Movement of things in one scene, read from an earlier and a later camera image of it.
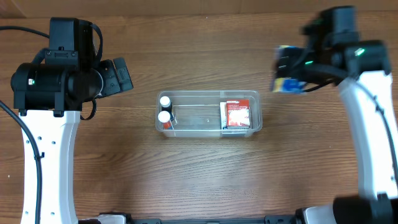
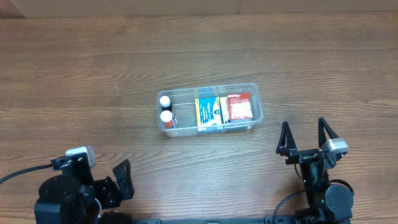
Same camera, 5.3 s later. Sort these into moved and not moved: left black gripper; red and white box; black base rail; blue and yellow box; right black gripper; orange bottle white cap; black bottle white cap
Moved: right black gripper; left black gripper; red and white box; blue and yellow box
Not moved: orange bottle white cap; black base rail; black bottle white cap
